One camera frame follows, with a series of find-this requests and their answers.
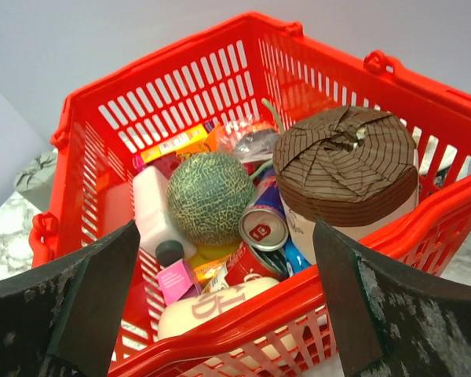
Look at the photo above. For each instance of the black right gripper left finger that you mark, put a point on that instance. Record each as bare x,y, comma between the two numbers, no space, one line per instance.
62,318

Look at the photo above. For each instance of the clear plastic snack bag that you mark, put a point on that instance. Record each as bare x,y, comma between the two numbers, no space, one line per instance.
247,140

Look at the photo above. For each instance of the brown wrapped toilet roll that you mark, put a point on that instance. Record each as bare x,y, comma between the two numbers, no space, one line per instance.
354,168

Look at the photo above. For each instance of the red cola can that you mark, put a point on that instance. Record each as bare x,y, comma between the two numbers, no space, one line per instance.
249,263

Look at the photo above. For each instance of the orange yellow snack box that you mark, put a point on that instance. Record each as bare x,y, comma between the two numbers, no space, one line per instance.
199,138

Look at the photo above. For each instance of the red bull drink can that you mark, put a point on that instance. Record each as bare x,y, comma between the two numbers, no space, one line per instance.
263,224

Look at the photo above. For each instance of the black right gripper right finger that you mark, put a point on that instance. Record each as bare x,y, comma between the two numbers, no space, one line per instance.
388,318

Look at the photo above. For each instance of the cream soap bar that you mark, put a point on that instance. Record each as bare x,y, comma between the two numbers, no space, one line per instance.
186,314

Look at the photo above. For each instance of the white bottle black cap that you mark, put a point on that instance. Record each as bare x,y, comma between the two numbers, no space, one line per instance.
160,237

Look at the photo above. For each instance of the green netted melon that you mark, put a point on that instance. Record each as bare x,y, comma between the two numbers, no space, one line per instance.
206,197

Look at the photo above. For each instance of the pink small box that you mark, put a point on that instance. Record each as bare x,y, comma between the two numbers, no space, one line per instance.
178,281

